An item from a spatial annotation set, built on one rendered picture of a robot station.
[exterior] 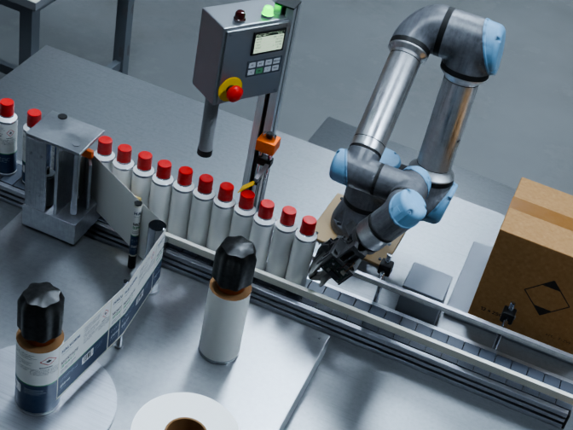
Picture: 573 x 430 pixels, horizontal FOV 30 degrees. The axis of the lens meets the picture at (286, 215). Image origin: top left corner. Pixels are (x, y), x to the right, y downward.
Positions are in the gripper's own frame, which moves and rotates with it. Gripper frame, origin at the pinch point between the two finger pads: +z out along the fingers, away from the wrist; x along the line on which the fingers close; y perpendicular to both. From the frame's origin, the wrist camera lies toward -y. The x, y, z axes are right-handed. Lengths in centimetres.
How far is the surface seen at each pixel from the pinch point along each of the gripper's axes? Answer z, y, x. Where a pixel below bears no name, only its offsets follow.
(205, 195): 4.6, 1.7, -30.6
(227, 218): 4.9, 1.8, -23.3
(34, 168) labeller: 22, 16, -62
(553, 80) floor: 65, -311, 76
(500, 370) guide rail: -21.5, 4.7, 41.8
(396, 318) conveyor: -5.8, -2.0, 20.8
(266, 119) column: -13.2, -11.9, -32.9
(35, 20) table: 90, -98, -104
